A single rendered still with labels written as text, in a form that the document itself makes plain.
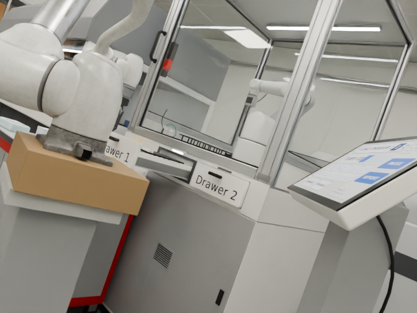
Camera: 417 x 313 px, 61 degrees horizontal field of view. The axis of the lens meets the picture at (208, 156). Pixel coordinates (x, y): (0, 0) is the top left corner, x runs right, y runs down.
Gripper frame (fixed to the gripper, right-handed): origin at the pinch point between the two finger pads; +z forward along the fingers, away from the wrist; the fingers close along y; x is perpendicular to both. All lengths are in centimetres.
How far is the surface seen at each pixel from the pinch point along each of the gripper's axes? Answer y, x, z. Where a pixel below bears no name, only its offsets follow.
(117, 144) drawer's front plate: -30.6, 4.2, 0.7
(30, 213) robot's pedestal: -82, 35, 20
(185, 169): -33.8, -28.1, 2.2
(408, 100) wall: 70, -335, -144
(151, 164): -39.2, -9.1, 4.0
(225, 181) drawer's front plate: -55, -36, 0
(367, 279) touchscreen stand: -126, -34, 7
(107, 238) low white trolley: -13.6, -11.9, 46.5
